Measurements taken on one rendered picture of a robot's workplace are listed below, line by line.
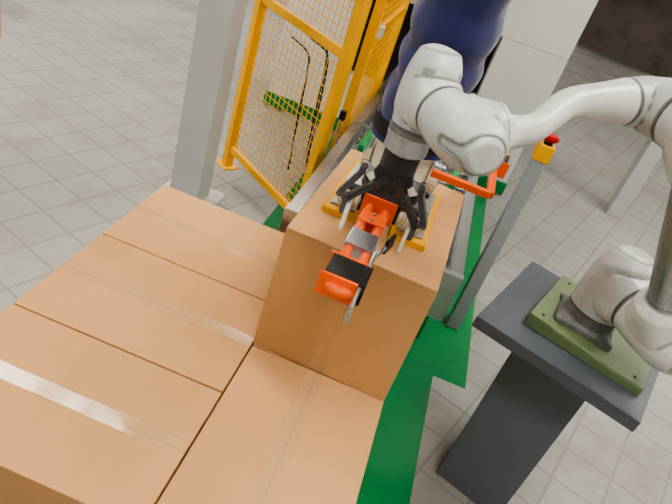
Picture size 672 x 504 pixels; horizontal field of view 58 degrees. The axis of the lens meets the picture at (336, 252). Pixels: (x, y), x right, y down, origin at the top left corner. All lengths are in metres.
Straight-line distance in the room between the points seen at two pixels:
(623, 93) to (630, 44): 11.55
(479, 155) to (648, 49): 11.95
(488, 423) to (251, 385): 0.88
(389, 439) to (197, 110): 1.74
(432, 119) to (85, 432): 0.99
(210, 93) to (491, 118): 2.11
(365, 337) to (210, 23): 1.76
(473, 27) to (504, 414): 1.22
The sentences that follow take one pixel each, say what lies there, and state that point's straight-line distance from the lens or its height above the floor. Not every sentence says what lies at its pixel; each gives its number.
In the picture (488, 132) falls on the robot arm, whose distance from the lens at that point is 0.99.
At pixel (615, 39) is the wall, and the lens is 12.99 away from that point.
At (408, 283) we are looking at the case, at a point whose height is 0.93.
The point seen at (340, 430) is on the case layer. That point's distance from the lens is 1.60.
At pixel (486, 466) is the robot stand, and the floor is 0.18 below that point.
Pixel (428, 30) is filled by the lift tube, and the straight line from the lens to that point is 1.48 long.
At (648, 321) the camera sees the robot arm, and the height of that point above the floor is 1.00.
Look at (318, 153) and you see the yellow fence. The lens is 2.95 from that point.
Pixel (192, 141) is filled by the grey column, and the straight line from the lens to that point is 3.10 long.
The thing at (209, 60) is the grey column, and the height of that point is 0.78.
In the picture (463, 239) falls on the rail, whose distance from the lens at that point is 2.51.
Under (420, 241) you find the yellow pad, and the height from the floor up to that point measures 0.96.
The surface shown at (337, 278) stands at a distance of 1.11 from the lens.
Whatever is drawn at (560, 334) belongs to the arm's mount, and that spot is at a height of 0.79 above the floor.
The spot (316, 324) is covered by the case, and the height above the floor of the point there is 0.70.
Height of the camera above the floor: 1.73
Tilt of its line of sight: 32 degrees down
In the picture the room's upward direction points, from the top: 20 degrees clockwise
